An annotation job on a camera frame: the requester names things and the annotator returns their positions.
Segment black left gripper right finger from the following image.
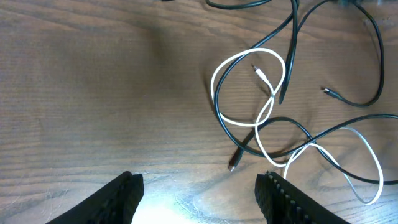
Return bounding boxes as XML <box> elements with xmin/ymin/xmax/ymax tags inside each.
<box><xmin>254</xmin><ymin>172</ymin><xmax>346</xmax><ymax>224</ymax></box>

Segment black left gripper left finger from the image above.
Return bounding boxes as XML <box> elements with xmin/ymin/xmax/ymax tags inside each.
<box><xmin>50</xmin><ymin>171</ymin><xmax>144</xmax><ymax>224</ymax></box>

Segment white usb cable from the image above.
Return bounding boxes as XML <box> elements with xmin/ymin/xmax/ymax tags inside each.
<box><xmin>210</xmin><ymin>47</ymin><xmax>384</xmax><ymax>206</ymax></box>

